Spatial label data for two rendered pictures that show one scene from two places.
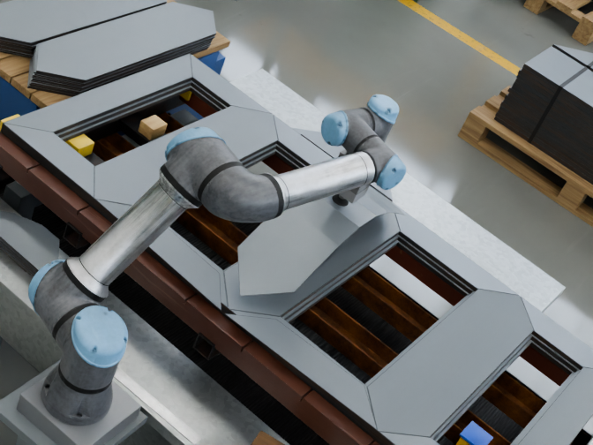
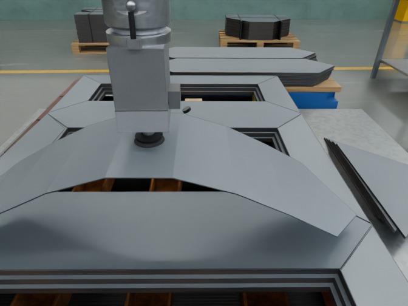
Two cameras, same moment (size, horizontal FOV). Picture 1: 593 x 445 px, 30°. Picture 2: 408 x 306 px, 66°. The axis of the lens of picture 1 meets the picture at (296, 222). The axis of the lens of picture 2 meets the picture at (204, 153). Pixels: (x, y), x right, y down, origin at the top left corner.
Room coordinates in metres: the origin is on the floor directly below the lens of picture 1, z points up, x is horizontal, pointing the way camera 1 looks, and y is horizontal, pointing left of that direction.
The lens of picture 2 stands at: (2.18, -0.46, 1.24)
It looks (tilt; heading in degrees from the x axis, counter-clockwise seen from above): 33 degrees down; 67
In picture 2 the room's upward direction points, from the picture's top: 1 degrees clockwise
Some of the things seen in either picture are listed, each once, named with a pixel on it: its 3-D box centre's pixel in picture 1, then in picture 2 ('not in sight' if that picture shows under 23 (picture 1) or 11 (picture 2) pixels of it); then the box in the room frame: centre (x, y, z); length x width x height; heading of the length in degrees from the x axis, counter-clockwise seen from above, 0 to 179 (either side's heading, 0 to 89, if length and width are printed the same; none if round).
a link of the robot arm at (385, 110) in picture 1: (376, 120); not in sight; (2.26, -0.08, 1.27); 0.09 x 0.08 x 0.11; 143
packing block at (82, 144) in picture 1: (78, 146); not in sight; (2.32, 0.61, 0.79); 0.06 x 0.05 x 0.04; 158
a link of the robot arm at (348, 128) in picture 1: (350, 131); not in sight; (2.17, -0.03, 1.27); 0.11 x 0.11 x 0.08; 53
